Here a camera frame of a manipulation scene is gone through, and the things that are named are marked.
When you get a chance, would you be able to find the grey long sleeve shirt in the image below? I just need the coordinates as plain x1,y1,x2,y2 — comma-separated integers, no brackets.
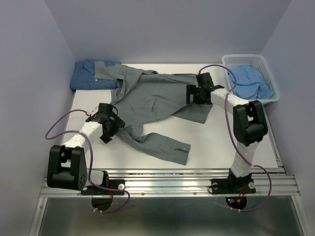
94,61,212,165

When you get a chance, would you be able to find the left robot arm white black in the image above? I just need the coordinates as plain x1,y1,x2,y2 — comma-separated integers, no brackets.
46,103,125,194

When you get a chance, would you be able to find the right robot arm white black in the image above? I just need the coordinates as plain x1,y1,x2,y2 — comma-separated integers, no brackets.
186,73,268,195

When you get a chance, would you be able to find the light blue crumpled shirt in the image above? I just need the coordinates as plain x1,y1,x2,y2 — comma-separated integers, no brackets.
228,64,274,100

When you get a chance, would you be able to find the folded blue checked shirt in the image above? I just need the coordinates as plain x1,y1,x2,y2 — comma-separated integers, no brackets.
69,59,117,91

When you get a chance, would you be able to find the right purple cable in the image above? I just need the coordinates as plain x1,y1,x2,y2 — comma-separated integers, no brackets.
196,64,273,213

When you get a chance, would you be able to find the purple cable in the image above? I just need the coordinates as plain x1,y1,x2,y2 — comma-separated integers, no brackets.
196,64,273,213
45,109,130,214

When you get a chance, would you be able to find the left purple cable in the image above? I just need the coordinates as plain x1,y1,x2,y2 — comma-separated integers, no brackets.
45,109,130,214

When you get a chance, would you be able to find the aluminium mounting rail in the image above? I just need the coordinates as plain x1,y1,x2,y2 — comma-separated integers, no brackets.
39,168,302,197

